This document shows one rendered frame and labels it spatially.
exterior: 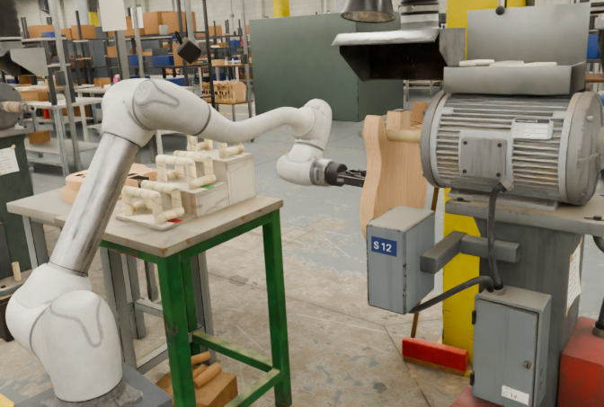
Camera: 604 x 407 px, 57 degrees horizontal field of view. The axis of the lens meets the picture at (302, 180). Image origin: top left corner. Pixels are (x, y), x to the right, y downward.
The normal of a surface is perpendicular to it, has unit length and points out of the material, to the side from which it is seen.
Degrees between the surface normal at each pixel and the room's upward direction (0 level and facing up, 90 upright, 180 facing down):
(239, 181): 90
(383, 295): 90
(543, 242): 107
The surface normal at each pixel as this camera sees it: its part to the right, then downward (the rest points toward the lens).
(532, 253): -0.60, 0.23
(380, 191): 0.81, 0.13
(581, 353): -0.05, -0.97
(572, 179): -0.54, 0.54
